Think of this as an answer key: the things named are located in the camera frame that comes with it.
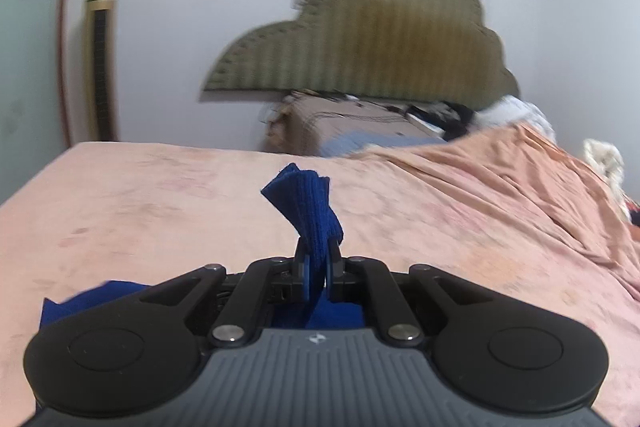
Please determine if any peach orange blanket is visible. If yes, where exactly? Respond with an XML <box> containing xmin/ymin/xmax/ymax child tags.
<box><xmin>355</xmin><ymin>124</ymin><xmax>639</xmax><ymax>279</ymax></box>

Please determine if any cream fluffy blanket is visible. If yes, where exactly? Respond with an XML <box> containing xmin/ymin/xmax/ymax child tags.
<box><xmin>582</xmin><ymin>139</ymin><xmax>631</xmax><ymax>222</ymax></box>

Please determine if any olive green padded headboard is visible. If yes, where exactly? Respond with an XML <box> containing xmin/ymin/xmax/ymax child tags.
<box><xmin>203</xmin><ymin>0</ymin><xmax>520</xmax><ymax>110</ymax></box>

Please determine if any blue beaded knit sweater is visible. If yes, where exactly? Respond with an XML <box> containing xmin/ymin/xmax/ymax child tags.
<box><xmin>39</xmin><ymin>161</ymin><xmax>364</xmax><ymax>333</ymax></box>

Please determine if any frosted glass wardrobe door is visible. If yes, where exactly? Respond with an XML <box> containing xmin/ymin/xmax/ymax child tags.
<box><xmin>0</xmin><ymin>0</ymin><xmax>65</xmax><ymax>200</ymax></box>

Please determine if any pink floral bed sheet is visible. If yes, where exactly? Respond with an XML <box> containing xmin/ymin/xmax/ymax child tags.
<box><xmin>1</xmin><ymin>143</ymin><xmax>639</xmax><ymax>426</ymax></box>

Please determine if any gold tower fan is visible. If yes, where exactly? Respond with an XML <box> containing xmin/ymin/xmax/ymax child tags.
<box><xmin>84</xmin><ymin>0</ymin><xmax>118</xmax><ymax>142</ymax></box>

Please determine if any white crumpled quilt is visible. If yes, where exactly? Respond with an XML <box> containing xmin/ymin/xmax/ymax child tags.
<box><xmin>472</xmin><ymin>95</ymin><xmax>556</xmax><ymax>142</ymax></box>

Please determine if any black clothes pile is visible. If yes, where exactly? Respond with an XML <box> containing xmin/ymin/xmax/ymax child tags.
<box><xmin>405</xmin><ymin>101</ymin><xmax>475</xmax><ymax>141</ymax></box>

